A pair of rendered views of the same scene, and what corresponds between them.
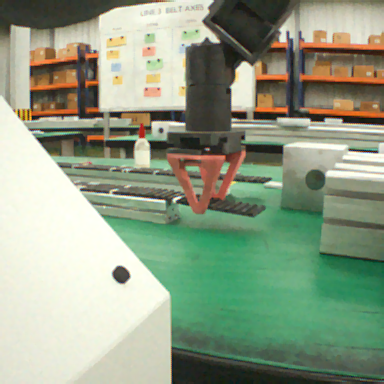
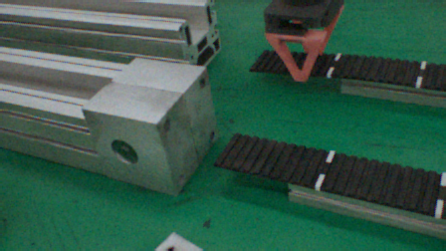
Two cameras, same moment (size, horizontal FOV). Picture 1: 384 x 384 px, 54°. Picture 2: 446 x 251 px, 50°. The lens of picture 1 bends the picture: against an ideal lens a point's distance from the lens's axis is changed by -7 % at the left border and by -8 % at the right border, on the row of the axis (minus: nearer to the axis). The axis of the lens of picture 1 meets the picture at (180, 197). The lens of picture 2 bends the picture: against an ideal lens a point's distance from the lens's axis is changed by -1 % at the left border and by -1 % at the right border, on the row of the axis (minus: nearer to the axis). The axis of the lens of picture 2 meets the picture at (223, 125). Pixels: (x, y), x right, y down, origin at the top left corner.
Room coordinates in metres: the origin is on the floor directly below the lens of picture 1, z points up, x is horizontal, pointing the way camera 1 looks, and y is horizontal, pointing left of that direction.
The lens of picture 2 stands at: (1.02, -0.12, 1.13)
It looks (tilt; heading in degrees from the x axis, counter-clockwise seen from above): 37 degrees down; 184
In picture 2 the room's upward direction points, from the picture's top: 10 degrees counter-clockwise
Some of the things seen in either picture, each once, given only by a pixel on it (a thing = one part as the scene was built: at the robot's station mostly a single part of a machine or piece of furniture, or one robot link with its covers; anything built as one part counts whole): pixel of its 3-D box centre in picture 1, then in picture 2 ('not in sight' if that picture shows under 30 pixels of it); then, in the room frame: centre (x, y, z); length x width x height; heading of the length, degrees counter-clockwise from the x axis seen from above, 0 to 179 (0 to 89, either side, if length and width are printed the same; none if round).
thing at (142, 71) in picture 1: (172, 107); not in sight; (3.65, 0.07, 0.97); 1.50 x 0.50 x 1.95; 69
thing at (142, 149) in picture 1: (142, 146); not in sight; (1.00, 0.09, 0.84); 0.04 x 0.04 x 0.12
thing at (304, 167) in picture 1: (315, 176); (161, 117); (0.60, -0.21, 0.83); 0.12 x 0.09 x 0.10; 152
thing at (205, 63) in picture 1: (209, 67); not in sight; (0.51, -0.04, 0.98); 0.07 x 0.06 x 0.07; 169
